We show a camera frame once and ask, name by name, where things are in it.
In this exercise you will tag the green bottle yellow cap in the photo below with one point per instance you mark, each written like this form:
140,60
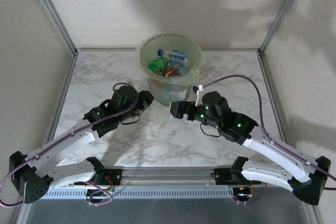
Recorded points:
157,64

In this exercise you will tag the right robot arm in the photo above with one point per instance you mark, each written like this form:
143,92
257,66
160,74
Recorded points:
267,150

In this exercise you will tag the wide aluminium extrusion beam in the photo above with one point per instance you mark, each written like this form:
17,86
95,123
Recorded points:
168,176

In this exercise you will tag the metal mesh waste bin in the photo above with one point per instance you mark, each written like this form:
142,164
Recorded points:
162,93

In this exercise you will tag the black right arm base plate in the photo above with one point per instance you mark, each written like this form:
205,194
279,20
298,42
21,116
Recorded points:
221,176

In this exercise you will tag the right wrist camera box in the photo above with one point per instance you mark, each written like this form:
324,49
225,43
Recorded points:
199,87

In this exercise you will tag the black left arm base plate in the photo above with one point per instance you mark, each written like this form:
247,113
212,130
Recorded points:
115,176

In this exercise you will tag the aluminium frame post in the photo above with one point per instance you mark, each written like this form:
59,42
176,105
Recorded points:
53,14
284,11

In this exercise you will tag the grey metal panel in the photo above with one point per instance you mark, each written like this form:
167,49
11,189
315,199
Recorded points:
168,213

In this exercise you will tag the aluminium frame rail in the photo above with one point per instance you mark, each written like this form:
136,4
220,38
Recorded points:
118,49
68,77
268,77

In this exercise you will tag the aluminium frame leg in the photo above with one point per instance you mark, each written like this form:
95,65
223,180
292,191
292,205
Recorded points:
311,213
19,214

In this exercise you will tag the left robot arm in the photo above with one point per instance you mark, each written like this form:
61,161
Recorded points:
68,145

